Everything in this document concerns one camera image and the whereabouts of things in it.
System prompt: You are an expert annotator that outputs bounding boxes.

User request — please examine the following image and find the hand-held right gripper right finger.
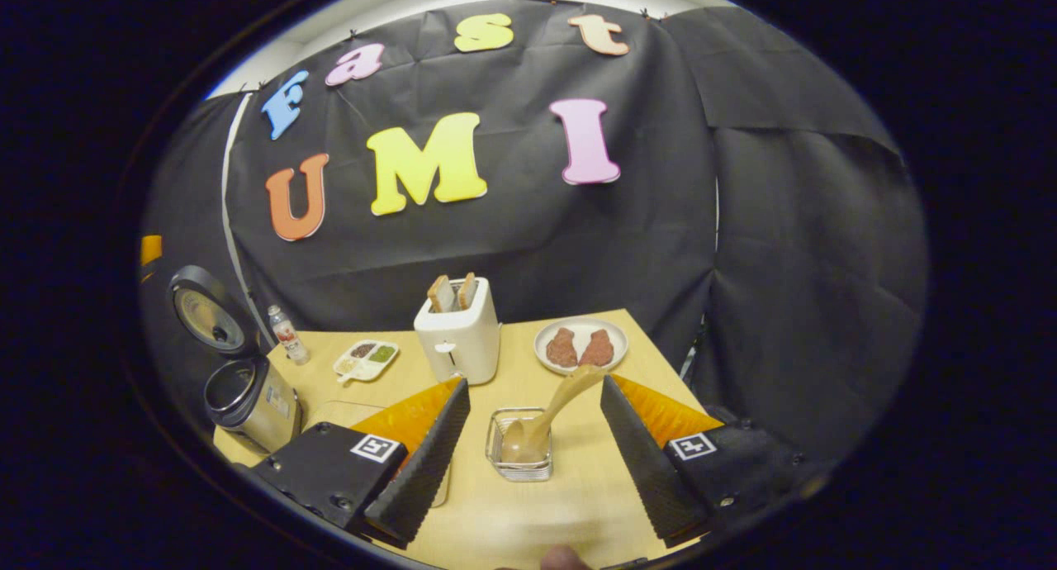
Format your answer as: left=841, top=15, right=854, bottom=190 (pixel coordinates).
left=600, top=375, right=827, bottom=548

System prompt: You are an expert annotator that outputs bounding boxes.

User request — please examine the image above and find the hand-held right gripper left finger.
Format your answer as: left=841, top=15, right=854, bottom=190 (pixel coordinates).
left=248, top=378, right=472, bottom=550

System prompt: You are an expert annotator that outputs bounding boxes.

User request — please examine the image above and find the metal wire chopstick holder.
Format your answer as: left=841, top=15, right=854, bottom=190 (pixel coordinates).
left=485, top=407, right=554, bottom=482

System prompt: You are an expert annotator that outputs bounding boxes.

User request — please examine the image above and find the wooden spoon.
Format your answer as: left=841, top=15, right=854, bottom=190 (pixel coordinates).
left=501, top=363, right=608, bottom=463

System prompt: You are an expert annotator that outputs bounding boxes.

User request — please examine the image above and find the beige rice cooker black lid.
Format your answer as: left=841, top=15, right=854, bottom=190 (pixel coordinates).
left=168, top=264, right=303, bottom=455

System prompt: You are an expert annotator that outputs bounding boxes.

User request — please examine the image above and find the brown meat piece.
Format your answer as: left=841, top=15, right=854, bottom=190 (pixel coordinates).
left=545, top=328, right=579, bottom=368
left=579, top=329, right=615, bottom=368

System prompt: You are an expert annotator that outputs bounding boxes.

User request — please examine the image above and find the white divided bean dish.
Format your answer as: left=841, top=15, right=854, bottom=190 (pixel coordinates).
left=333, top=340, right=401, bottom=385

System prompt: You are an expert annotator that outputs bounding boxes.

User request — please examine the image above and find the white toaster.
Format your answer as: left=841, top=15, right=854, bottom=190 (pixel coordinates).
left=413, top=274, right=502, bottom=386

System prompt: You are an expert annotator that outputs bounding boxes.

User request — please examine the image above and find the white round plate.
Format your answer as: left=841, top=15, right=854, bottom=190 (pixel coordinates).
left=533, top=316, right=629, bottom=376

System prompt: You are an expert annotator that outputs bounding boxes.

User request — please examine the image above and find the small clear bottle red label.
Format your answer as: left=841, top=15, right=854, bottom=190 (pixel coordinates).
left=267, top=305, right=311, bottom=366

